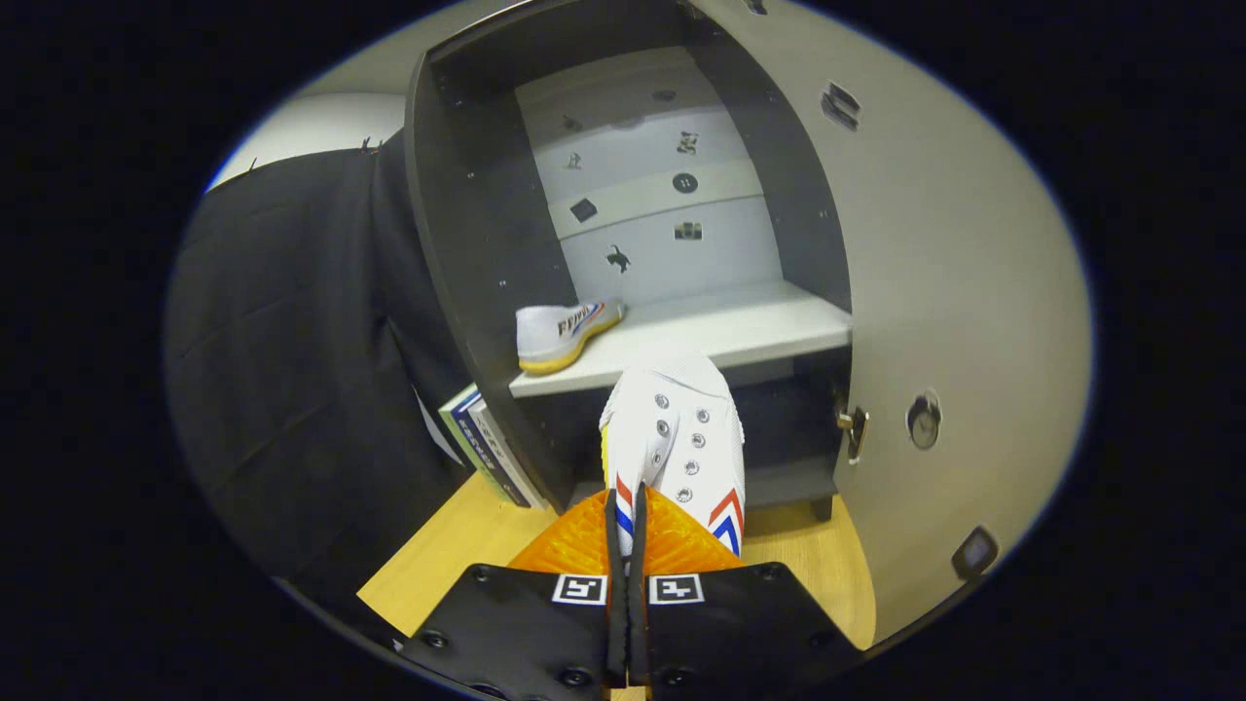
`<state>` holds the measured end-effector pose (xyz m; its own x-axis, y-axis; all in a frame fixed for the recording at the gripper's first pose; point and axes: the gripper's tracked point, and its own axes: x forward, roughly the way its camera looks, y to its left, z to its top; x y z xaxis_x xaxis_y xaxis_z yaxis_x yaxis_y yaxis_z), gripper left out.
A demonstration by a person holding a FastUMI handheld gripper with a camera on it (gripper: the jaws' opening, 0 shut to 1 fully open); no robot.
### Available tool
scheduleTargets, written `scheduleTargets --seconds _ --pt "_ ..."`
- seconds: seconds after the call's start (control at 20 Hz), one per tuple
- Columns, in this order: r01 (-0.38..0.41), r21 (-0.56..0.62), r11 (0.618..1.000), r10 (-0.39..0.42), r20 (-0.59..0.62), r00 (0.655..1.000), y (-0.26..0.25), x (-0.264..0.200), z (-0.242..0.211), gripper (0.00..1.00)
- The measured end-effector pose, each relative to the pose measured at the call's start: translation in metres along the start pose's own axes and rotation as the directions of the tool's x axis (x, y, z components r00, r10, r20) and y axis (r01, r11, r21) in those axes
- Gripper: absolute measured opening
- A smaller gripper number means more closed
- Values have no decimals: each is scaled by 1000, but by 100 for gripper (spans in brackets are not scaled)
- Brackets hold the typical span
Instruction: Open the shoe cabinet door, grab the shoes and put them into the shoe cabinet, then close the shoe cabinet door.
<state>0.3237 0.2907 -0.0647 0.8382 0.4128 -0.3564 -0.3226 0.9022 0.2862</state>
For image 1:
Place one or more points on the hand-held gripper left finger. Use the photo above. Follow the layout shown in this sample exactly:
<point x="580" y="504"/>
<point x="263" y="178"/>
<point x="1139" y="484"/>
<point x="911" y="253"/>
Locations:
<point x="526" y="633"/>

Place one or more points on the beige shoe cabinet door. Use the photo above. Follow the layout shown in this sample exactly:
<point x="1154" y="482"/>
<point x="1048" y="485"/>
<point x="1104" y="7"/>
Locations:
<point x="954" y="243"/>

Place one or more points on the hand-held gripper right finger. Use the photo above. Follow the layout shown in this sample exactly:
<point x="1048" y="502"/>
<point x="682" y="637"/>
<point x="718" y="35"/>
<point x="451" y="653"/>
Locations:
<point x="740" y="633"/>

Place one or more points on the white shoe with yellow sole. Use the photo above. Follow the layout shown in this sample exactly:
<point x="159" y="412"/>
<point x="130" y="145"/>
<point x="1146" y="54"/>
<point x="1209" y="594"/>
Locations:
<point x="555" y="336"/>

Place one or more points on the green-spined book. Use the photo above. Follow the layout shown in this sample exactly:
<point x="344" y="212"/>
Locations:
<point x="456" y="417"/>

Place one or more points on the black backdrop cloth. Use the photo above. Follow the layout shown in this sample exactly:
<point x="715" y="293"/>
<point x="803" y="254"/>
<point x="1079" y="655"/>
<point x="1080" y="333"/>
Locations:
<point x="292" y="341"/>

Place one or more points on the white shoe with chevron stripes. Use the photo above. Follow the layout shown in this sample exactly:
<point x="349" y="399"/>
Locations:
<point x="681" y="428"/>

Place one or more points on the blue-spined book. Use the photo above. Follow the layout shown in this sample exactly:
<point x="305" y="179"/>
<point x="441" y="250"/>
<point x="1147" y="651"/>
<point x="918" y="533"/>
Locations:
<point x="477" y="430"/>

